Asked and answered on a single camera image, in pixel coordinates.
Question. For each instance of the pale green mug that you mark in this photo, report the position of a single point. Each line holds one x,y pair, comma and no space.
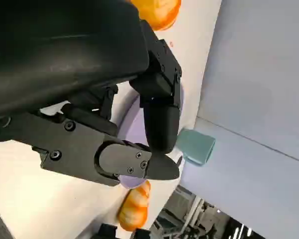
196,147

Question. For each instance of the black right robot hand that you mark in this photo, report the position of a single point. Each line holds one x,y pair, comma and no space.
108,232

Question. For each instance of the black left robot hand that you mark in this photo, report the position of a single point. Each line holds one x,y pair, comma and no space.
64,62

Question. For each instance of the lilac plate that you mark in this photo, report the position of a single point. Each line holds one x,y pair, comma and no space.
133,124

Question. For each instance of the orange white toy bread roll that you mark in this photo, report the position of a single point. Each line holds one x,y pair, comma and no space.
134,209
161,12

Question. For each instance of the grey workshop machinery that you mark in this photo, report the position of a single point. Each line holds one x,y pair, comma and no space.
189,216

